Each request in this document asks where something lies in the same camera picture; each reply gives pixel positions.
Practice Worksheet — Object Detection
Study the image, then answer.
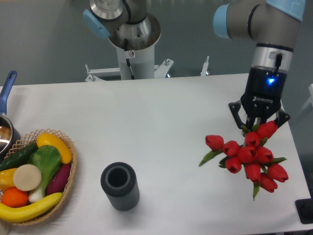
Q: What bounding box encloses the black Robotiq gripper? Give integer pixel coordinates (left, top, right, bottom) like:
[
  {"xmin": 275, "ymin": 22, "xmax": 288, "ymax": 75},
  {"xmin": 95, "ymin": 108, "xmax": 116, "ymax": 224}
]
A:
[{"xmin": 228, "ymin": 68, "xmax": 290, "ymax": 130}]

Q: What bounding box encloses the red tulip bouquet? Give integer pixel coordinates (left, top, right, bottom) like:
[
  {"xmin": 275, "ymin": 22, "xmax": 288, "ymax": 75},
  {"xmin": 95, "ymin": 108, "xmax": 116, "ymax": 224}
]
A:
[{"xmin": 199, "ymin": 120, "xmax": 289, "ymax": 199}]

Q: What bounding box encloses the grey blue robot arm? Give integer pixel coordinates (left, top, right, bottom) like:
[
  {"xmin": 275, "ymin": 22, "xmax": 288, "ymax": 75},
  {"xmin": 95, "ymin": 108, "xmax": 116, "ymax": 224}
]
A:
[{"xmin": 83, "ymin": 0, "xmax": 306, "ymax": 131}]

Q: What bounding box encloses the dark grey ribbed vase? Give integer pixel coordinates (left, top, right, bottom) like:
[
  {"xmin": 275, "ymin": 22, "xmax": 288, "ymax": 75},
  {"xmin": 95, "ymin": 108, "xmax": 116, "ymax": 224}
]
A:
[{"xmin": 100, "ymin": 162, "xmax": 140, "ymax": 211}]

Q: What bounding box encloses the white object at right edge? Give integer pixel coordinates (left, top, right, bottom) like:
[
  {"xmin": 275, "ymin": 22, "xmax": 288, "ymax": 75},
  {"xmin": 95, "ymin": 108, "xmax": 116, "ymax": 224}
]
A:
[{"xmin": 291, "ymin": 84, "xmax": 313, "ymax": 125}]

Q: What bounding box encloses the black device at edge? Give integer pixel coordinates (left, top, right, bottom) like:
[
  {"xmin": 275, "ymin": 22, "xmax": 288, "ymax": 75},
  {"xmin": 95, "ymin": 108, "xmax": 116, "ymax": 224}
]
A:
[{"xmin": 295, "ymin": 198, "xmax": 313, "ymax": 224}]

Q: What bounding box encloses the purple sweet potato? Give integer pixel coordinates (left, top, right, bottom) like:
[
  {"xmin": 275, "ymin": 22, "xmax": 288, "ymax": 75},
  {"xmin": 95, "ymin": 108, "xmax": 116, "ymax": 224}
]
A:
[{"xmin": 46, "ymin": 164, "xmax": 71, "ymax": 195}]

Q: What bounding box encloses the yellow squash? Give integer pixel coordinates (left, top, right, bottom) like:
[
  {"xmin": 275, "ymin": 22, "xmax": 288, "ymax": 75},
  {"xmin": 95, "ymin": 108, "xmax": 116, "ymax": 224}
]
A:
[{"xmin": 36, "ymin": 132, "xmax": 72, "ymax": 164}]

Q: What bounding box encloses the green bok choy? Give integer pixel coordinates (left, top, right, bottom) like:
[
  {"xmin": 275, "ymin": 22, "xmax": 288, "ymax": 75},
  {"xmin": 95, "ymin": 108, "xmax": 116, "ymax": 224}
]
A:
[{"xmin": 27, "ymin": 145, "xmax": 61, "ymax": 203}]

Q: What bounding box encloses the woven wicker basket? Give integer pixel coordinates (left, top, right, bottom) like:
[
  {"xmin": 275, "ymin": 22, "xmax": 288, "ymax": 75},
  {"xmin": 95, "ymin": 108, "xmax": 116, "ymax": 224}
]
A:
[{"xmin": 5, "ymin": 129, "xmax": 77, "ymax": 226}]

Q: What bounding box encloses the beige round disc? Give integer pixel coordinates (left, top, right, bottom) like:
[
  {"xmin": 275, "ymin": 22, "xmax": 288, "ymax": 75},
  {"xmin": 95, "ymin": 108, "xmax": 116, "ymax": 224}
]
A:
[{"xmin": 13, "ymin": 164, "xmax": 42, "ymax": 191}]

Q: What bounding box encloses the green cucumber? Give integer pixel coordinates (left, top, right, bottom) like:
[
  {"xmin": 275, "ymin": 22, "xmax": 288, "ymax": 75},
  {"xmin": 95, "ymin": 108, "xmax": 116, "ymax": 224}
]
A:
[{"xmin": 0, "ymin": 143, "xmax": 38, "ymax": 171}]

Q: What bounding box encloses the orange fruit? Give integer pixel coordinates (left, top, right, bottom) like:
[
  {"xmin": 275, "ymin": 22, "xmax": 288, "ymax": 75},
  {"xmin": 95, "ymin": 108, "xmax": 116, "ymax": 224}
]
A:
[{"xmin": 1, "ymin": 188, "xmax": 28, "ymax": 208}]

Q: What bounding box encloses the yellow bell pepper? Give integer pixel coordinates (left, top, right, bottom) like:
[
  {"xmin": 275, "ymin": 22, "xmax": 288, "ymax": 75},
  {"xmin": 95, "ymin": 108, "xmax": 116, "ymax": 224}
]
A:
[{"xmin": 0, "ymin": 168, "xmax": 17, "ymax": 191}]

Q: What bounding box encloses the yellow banana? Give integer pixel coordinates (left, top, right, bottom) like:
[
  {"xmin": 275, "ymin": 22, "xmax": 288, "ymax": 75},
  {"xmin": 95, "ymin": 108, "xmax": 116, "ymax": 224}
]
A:
[{"xmin": 0, "ymin": 192, "xmax": 63, "ymax": 223}]

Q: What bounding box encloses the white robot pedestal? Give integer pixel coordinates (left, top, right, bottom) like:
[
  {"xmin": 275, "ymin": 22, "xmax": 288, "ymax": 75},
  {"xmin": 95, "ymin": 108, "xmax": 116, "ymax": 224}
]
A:
[{"xmin": 109, "ymin": 13, "xmax": 161, "ymax": 80}]

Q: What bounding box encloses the black cable on pedestal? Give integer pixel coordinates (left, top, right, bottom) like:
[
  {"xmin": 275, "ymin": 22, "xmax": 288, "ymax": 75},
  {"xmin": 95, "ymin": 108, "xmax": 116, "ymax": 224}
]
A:
[{"xmin": 123, "ymin": 38, "xmax": 135, "ymax": 80}]

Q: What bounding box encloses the white metal base frame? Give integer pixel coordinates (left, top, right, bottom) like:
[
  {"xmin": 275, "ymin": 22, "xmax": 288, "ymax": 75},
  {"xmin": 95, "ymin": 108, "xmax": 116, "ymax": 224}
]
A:
[{"xmin": 85, "ymin": 55, "xmax": 210, "ymax": 82}]

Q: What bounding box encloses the blue handled saucepan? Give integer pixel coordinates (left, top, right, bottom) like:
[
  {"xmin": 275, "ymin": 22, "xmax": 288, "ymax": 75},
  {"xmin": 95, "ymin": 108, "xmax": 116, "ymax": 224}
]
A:
[{"xmin": 0, "ymin": 70, "xmax": 20, "ymax": 162}]

